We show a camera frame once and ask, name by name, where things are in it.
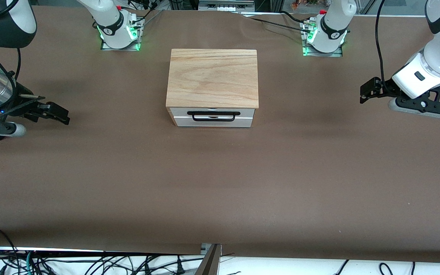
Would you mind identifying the black metal drawer handle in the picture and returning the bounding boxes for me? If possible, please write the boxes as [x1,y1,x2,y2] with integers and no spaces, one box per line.
[188,111,241,122]

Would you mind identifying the white wooden drawer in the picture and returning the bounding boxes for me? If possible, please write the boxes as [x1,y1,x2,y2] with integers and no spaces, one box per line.
[170,108,256,128]

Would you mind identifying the wooden drawer cabinet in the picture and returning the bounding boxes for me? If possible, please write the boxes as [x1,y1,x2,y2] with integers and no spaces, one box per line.
[166,49,259,128]

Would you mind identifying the grey background device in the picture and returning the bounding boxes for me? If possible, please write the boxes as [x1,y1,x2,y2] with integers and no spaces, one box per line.
[198,0,256,12]

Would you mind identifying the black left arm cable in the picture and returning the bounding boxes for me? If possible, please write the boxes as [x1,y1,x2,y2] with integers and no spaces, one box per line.
[375,0,388,92]

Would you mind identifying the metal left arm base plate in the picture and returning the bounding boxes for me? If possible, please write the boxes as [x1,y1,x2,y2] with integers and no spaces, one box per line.
[300,19,344,58]

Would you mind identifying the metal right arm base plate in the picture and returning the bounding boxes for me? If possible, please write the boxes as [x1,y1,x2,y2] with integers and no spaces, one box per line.
[100,13,142,51]

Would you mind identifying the black cable on table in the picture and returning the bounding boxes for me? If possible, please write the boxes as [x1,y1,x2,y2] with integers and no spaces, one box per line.
[249,16,312,33]
[280,10,310,24]

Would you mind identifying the black cables at right base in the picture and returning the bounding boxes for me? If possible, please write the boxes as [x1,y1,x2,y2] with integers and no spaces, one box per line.
[123,0,163,24]

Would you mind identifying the teal cable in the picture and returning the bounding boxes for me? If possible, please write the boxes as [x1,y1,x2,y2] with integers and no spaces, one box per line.
[24,250,34,275]

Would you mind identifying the tangled black floor cables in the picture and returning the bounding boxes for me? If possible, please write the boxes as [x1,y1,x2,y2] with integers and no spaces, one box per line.
[0,228,205,275]

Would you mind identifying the aluminium profile bracket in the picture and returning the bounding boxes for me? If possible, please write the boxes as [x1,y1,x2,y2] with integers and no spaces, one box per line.
[194,243,223,275]

